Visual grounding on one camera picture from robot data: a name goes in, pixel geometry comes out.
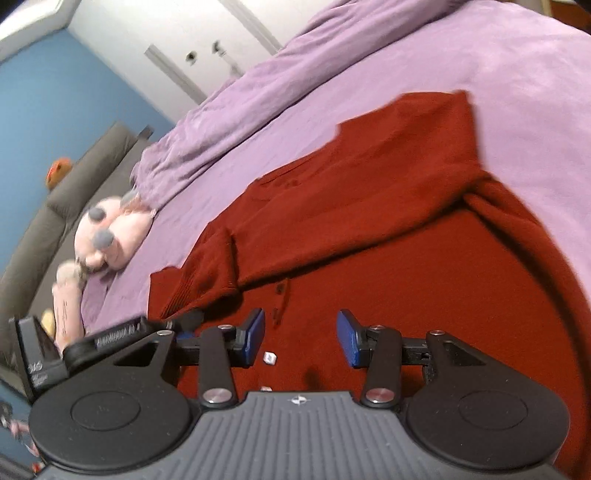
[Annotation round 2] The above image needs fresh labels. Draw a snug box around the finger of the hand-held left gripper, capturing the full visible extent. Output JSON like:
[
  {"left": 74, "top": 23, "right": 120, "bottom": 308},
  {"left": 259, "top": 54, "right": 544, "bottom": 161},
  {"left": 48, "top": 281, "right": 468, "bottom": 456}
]
[{"left": 161, "top": 310, "right": 206, "bottom": 343}]

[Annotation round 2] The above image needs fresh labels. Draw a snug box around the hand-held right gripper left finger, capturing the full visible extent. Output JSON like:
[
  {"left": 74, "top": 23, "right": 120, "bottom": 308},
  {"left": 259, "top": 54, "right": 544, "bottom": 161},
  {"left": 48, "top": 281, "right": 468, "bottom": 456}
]
[{"left": 112, "top": 308, "right": 267, "bottom": 409}]

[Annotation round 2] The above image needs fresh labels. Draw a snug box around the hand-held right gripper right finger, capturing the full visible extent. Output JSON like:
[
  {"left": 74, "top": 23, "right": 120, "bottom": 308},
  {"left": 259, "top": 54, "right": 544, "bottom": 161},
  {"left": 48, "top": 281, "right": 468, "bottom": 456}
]
[{"left": 336, "top": 309, "right": 491, "bottom": 409}]

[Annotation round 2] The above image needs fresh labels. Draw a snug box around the red knit sweater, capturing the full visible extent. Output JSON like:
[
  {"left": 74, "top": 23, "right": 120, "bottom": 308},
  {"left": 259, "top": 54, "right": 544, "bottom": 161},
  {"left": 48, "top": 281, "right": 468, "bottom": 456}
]
[{"left": 148, "top": 91, "right": 588, "bottom": 477}]

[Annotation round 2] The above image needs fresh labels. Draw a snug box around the dark patterned object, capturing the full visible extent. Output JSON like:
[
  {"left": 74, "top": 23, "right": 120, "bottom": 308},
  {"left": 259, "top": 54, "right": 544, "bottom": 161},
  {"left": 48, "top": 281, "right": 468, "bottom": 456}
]
[{"left": 0, "top": 399, "right": 44, "bottom": 479}]

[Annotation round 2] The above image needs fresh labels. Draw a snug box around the pink plush toy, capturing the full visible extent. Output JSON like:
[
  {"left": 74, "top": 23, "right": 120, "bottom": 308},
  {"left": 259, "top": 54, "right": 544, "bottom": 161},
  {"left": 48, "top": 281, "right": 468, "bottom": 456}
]
[{"left": 51, "top": 193, "right": 158, "bottom": 352}]

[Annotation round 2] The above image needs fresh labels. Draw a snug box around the orange plush toy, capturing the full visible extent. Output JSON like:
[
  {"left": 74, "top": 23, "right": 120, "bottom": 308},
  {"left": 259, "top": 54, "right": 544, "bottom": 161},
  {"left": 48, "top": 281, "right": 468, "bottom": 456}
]
[{"left": 45, "top": 157, "right": 75, "bottom": 189}]

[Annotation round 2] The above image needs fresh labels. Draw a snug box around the purple duvet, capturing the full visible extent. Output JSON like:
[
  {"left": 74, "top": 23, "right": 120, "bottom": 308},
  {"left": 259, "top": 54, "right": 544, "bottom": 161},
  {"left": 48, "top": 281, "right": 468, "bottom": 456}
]
[{"left": 130, "top": 0, "right": 467, "bottom": 209}]

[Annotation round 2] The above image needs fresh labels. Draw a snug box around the white wardrobe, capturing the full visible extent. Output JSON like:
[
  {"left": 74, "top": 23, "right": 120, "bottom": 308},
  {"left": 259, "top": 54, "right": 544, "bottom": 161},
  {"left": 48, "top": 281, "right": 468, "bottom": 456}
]
[{"left": 68, "top": 0, "right": 352, "bottom": 126}]

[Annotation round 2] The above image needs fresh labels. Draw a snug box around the purple bed sheet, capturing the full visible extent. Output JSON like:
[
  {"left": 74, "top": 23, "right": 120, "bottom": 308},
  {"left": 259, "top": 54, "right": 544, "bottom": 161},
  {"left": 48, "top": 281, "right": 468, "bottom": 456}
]
[{"left": 81, "top": 0, "right": 591, "bottom": 344}]

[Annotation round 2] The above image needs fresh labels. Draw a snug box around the wooden door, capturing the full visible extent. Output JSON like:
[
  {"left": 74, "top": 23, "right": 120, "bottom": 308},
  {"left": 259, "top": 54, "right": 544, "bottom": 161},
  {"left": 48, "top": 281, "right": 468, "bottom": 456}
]
[{"left": 541, "top": 0, "right": 583, "bottom": 21}]

